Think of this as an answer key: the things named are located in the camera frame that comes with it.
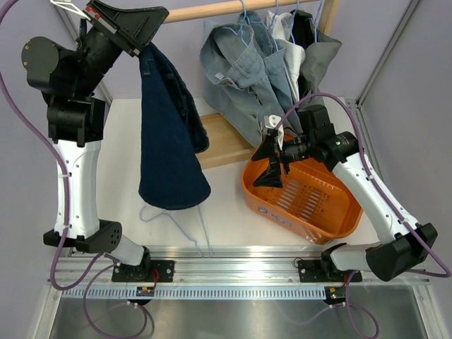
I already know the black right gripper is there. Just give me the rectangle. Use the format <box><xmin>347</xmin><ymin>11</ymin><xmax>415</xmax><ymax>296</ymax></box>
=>
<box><xmin>252</xmin><ymin>134</ymin><xmax>316</xmax><ymax>189</ymax></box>

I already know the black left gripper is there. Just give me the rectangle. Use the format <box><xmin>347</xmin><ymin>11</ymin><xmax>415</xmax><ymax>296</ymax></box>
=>
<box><xmin>71</xmin><ymin>0</ymin><xmax>166</xmax><ymax>97</ymax></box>

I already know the dark blue denim skirt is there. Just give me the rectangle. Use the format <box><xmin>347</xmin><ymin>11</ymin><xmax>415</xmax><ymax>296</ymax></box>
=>
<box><xmin>138</xmin><ymin>44</ymin><xmax>211</xmax><ymax>210</ymax></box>

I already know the light blue wire hanger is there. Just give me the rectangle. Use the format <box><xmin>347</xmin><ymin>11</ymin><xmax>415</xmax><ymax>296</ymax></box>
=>
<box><xmin>138</xmin><ymin>205</ymin><xmax>213</xmax><ymax>258</ymax></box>

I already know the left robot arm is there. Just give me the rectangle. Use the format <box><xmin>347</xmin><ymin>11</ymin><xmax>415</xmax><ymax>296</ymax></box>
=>
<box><xmin>21</xmin><ymin>1</ymin><xmax>169</xmax><ymax>281</ymax></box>

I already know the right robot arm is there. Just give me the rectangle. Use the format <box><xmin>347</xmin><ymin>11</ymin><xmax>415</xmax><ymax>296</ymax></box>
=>
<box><xmin>251</xmin><ymin>105</ymin><xmax>438</xmax><ymax>282</ymax></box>

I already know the wooden clothes rack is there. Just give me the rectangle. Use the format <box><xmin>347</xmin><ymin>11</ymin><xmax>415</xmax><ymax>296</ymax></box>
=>
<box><xmin>165</xmin><ymin>0</ymin><xmax>340</xmax><ymax>169</ymax></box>

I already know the orange plastic basket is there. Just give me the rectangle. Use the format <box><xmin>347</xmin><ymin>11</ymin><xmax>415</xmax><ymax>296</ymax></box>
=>
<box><xmin>242</xmin><ymin>144</ymin><xmax>363</xmax><ymax>244</ymax></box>

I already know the light denim jacket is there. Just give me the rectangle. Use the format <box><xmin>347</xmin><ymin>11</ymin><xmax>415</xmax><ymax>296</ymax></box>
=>
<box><xmin>199</xmin><ymin>20</ymin><xmax>286</xmax><ymax>148</ymax></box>

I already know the light blue denim garment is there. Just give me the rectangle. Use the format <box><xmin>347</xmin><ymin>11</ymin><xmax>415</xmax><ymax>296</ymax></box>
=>
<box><xmin>246</xmin><ymin>10</ymin><xmax>311</xmax><ymax>142</ymax></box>

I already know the white hanging garment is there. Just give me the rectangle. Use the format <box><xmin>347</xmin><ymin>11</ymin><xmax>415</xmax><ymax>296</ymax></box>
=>
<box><xmin>266</xmin><ymin>11</ymin><xmax>306</xmax><ymax>102</ymax></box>

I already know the grey hanging garment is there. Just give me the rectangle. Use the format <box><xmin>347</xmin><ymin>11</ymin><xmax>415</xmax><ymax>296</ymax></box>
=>
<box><xmin>294</xmin><ymin>28</ymin><xmax>342</xmax><ymax>99</ymax></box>

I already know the black hanging garment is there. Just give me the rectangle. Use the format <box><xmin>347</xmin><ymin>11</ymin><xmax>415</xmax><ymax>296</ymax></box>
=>
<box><xmin>291</xmin><ymin>10</ymin><xmax>316</xmax><ymax>49</ymax></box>

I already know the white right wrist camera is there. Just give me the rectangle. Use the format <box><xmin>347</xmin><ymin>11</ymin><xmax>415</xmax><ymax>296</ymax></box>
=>
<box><xmin>263</xmin><ymin>114</ymin><xmax>285</xmax><ymax>150</ymax></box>

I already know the aluminium frame post left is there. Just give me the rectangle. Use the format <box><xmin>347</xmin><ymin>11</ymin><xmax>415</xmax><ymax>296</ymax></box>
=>
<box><xmin>51</xmin><ymin>1</ymin><xmax>113</xmax><ymax>105</ymax></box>

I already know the aluminium frame post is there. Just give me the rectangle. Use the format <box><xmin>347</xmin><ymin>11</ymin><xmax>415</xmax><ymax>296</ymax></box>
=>
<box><xmin>356</xmin><ymin>0</ymin><xmax>422</xmax><ymax>109</ymax></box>
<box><xmin>51</xmin><ymin>1</ymin><xmax>113</xmax><ymax>105</ymax></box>

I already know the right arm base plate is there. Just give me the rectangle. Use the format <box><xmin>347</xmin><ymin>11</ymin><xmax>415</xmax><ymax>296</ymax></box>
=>
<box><xmin>295</xmin><ymin>258</ymin><xmax>352</xmax><ymax>283</ymax></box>

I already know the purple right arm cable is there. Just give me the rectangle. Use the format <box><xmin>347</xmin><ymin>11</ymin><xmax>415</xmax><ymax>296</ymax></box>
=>
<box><xmin>278</xmin><ymin>92</ymin><xmax>452</xmax><ymax>278</ymax></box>

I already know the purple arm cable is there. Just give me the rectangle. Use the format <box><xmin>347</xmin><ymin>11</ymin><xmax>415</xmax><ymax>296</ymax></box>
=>
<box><xmin>278</xmin><ymin>92</ymin><xmax>452</xmax><ymax>278</ymax></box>
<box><xmin>0</xmin><ymin>0</ymin><xmax>121</xmax><ymax>291</ymax></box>

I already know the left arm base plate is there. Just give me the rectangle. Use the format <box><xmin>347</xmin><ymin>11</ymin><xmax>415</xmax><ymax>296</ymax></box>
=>
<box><xmin>112</xmin><ymin>260</ymin><xmax>175</xmax><ymax>283</ymax></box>

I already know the purple floor cable right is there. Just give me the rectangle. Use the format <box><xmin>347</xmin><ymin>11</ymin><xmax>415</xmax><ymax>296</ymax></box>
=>
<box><xmin>278</xmin><ymin>271</ymin><xmax>381</xmax><ymax>339</ymax></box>

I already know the purple floor cable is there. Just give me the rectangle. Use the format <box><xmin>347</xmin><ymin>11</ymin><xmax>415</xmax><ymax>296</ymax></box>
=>
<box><xmin>83</xmin><ymin>263</ymin><xmax>148</xmax><ymax>335</ymax></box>
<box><xmin>278</xmin><ymin>271</ymin><xmax>381</xmax><ymax>339</ymax></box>

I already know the purple floor cable left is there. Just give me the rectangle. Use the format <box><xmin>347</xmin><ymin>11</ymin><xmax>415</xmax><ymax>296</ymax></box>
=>
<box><xmin>83</xmin><ymin>263</ymin><xmax>148</xmax><ymax>335</ymax></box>

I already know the aluminium frame post right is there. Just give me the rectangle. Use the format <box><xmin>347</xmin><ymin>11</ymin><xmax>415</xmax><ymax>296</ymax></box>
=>
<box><xmin>356</xmin><ymin>0</ymin><xmax>422</xmax><ymax>109</ymax></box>

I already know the aluminium mounting rail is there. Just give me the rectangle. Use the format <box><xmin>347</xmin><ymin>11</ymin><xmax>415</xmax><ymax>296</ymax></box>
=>
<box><xmin>45</xmin><ymin>245</ymin><xmax>432</xmax><ymax>301</ymax></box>

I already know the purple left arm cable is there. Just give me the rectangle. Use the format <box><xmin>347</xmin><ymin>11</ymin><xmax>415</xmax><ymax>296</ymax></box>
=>
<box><xmin>0</xmin><ymin>0</ymin><xmax>121</xmax><ymax>291</ymax></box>

